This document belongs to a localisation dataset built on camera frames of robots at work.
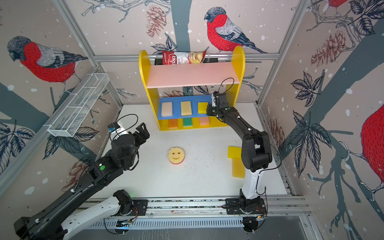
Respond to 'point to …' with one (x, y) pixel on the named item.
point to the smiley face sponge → (176, 155)
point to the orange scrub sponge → (172, 123)
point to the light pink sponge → (166, 109)
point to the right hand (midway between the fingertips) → (206, 110)
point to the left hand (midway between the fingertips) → (138, 127)
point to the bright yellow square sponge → (234, 152)
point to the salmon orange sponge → (204, 121)
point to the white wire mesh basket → (72, 117)
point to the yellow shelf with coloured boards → (181, 91)
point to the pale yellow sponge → (186, 109)
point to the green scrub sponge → (188, 122)
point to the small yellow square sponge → (202, 107)
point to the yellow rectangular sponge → (238, 170)
